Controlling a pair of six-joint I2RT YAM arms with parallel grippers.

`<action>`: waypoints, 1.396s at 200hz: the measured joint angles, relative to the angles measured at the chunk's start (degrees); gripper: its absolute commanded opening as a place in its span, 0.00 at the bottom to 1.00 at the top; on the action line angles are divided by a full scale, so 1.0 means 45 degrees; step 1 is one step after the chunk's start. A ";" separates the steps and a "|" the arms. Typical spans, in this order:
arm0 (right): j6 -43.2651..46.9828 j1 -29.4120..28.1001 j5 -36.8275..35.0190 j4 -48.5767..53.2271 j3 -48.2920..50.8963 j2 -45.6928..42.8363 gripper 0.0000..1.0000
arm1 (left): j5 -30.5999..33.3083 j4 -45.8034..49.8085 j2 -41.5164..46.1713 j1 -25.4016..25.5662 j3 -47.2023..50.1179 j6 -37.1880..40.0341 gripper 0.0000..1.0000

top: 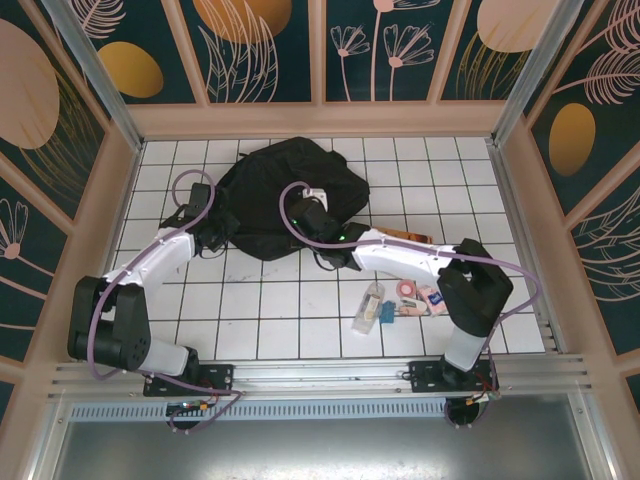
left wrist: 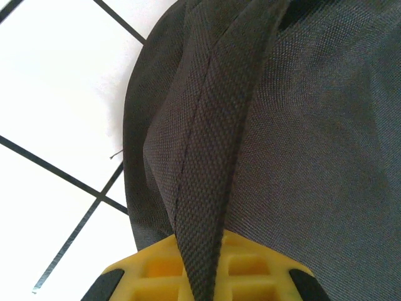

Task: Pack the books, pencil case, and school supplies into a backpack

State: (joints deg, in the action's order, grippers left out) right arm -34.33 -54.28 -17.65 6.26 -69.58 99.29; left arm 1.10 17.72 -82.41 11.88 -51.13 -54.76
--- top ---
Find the black backpack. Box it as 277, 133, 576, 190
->
212, 135, 371, 264

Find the orange snack packet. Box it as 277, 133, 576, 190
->
372, 224, 432, 247

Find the clear plastic tube package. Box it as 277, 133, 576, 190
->
351, 282, 386, 335

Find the pink pack with blue label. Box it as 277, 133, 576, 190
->
417, 282, 449, 317

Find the small circuit board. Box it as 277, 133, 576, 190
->
167, 400, 211, 416

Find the grey metal panel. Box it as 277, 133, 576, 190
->
49, 419, 616, 480

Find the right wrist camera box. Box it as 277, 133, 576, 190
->
301, 185, 330, 211

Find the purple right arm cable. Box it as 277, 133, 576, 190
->
278, 182, 546, 401

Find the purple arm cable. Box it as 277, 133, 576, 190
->
87, 169, 246, 436
278, 182, 546, 401

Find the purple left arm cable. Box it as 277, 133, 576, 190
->
87, 169, 246, 436

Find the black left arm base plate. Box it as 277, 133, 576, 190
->
142, 363, 236, 398

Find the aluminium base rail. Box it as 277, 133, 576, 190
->
47, 353, 596, 401

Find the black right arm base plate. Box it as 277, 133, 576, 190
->
408, 360, 501, 396

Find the grey slotted cable duct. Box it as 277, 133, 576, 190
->
69, 403, 574, 422

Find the aluminium frame post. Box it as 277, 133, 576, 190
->
489, 0, 599, 147
42, 0, 147, 152

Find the aluminium side rail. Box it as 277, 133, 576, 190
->
485, 139, 559, 354

